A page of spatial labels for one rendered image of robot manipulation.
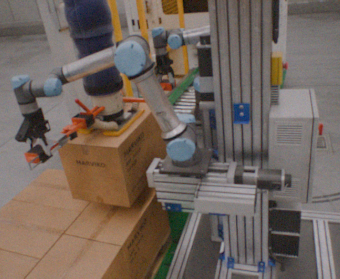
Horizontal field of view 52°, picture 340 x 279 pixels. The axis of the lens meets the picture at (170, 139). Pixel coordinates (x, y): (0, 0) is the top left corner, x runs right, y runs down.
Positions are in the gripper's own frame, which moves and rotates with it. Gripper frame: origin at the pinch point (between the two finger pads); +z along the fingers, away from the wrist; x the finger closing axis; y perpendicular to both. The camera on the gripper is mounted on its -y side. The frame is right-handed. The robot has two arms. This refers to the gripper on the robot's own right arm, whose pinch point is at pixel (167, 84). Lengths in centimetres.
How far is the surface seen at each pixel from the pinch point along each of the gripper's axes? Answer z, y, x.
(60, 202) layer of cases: 65, 52, -67
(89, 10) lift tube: -53, 38, -18
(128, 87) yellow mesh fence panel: 29, -65, -68
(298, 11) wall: 126, -861, 23
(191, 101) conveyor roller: 69, -126, -33
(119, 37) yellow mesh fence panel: -15, -66, -68
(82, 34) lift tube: -42, 40, -24
